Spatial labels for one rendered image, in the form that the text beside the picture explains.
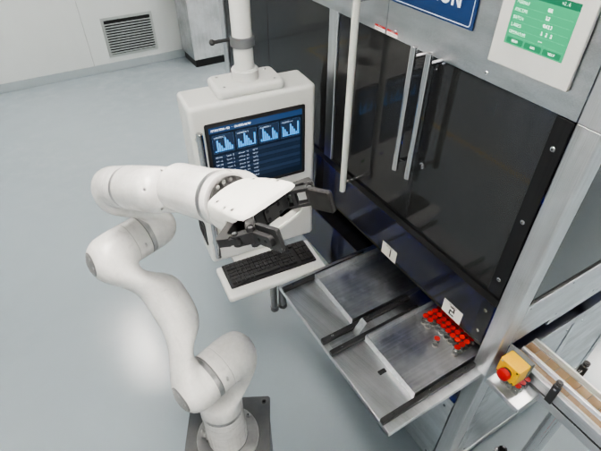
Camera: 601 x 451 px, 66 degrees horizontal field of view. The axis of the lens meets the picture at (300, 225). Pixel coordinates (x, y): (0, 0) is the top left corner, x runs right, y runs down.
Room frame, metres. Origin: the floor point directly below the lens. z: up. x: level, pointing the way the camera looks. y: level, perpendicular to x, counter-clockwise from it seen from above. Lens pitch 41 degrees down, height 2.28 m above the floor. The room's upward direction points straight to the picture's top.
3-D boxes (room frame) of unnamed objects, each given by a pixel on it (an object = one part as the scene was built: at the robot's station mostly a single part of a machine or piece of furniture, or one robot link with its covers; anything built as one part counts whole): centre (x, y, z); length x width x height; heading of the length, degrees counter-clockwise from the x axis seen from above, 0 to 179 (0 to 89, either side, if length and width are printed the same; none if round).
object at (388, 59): (1.47, -0.26, 1.51); 0.47 x 0.01 x 0.59; 31
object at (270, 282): (1.46, 0.15, 0.79); 0.45 x 0.28 x 0.03; 115
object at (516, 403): (0.81, -0.72, 0.87); 0.14 x 0.13 x 0.02; 121
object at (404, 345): (0.96, -0.44, 0.90); 0.34 x 0.26 x 0.04; 121
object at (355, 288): (1.25, -0.27, 0.90); 0.34 x 0.26 x 0.04; 121
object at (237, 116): (1.63, 0.20, 1.19); 0.50 x 0.19 x 0.78; 115
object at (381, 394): (1.07, -0.30, 0.87); 0.70 x 0.48 x 0.02; 31
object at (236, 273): (1.44, 0.14, 0.82); 0.40 x 0.14 x 0.02; 115
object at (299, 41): (1.94, 0.02, 1.51); 0.49 x 0.01 x 0.59; 31
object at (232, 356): (0.67, 0.20, 1.16); 0.19 x 0.12 x 0.24; 138
